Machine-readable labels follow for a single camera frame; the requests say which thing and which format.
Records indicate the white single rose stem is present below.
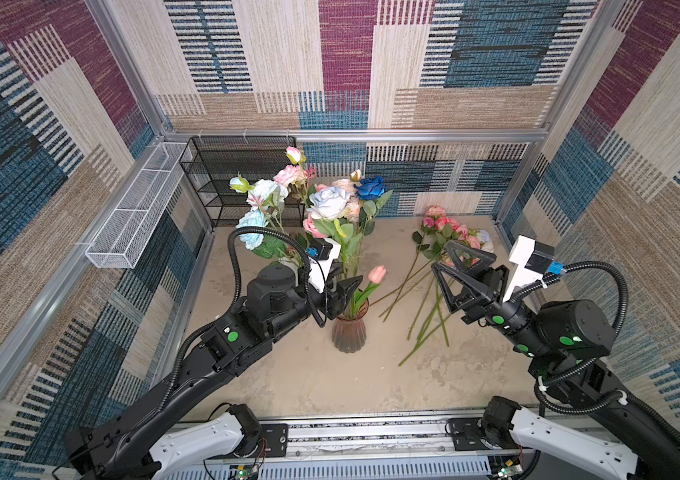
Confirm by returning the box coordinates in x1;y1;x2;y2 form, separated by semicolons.
308;185;365;313

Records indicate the white wire mesh basket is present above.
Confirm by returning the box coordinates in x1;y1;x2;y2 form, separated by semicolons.
86;142;186;269

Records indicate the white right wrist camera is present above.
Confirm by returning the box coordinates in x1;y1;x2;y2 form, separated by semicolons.
503;235;564;302

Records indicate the pile of artificial flowers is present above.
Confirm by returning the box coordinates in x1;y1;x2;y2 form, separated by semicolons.
378;205;495;367

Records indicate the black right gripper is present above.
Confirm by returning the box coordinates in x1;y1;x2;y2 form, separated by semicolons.
429;240;549;357

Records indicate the white blue rose spray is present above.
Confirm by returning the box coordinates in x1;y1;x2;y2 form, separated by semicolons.
229;176;304;270

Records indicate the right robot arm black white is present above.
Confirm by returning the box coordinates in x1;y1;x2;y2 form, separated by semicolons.
432;236;680;479

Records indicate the pink tulip stem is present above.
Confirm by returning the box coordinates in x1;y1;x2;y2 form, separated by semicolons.
350;265;387;317

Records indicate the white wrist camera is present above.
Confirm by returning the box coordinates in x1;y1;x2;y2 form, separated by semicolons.
306;238;341;293
503;235;564;302

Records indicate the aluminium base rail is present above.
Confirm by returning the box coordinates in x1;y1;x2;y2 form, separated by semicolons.
159;407;617;480

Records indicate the pink rose stem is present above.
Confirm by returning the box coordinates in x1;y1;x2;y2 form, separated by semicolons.
303;216;326;239

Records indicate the pink ribbed glass vase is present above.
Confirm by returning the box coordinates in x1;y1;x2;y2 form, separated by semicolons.
331;300;369;354

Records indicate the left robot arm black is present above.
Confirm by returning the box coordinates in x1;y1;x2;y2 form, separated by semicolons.
63;227;362;479

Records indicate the cream white rose stem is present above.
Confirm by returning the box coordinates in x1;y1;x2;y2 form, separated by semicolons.
343;197;363;224

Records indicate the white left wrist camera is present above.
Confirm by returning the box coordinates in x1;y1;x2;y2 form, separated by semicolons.
306;238;341;293

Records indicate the black wire mesh shelf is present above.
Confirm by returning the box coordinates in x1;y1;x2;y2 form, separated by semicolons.
179;136;297;227

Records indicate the blue rose stem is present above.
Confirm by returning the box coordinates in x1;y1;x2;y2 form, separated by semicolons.
356;176;393;236

